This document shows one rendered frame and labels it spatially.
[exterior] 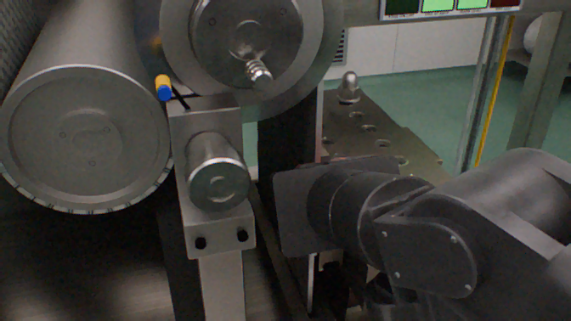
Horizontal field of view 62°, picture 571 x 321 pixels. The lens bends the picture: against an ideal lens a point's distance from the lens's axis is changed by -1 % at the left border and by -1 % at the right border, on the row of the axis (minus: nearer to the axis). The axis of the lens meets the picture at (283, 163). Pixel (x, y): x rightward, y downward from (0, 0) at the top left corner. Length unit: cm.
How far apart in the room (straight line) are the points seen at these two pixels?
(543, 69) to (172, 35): 101
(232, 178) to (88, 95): 13
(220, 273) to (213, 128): 13
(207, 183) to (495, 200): 16
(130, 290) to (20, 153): 30
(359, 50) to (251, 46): 314
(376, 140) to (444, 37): 312
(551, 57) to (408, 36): 244
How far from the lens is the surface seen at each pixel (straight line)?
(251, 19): 33
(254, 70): 31
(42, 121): 38
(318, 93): 39
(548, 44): 123
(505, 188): 23
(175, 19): 34
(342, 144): 65
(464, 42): 387
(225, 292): 42
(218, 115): 33
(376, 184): 27
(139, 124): 37
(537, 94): 126
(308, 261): 50
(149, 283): 65
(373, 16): 76
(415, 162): 62
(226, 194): 31
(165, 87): 30
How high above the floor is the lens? 135
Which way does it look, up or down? 32 degrees down
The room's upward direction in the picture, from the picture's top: straight up
